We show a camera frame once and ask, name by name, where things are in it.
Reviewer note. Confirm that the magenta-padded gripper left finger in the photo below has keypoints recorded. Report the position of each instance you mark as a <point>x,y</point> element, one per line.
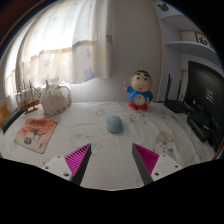
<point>77,160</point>

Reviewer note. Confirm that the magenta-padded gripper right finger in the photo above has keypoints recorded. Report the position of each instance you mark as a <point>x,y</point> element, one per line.
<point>146,160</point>

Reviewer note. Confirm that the light blue computer mouse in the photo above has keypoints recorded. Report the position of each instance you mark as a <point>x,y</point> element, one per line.
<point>114,124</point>

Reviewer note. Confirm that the white printed tablecloth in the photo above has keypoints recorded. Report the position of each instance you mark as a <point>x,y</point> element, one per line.
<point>113,150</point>

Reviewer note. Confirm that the small black box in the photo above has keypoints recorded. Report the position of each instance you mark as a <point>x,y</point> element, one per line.
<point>199,126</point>

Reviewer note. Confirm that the large white conch shell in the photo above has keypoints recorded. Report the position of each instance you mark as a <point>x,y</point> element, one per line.
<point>55,100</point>

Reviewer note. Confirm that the cartoon boy figurine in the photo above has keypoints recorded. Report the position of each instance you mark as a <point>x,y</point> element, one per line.
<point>140,95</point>

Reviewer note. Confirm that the wooden model sailing ship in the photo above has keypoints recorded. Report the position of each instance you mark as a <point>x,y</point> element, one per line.
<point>29,100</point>

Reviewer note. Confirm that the orange wooden chair back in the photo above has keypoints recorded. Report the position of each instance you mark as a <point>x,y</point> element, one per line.
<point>4,112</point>

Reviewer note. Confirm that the black computer monitor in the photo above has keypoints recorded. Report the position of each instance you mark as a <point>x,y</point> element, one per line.
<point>205,86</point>

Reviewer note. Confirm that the white star-print curtain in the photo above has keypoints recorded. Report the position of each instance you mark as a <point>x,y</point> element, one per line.
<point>66,43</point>

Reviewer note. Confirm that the white wall shelf unit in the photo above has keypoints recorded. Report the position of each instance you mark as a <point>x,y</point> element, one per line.
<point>186,46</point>

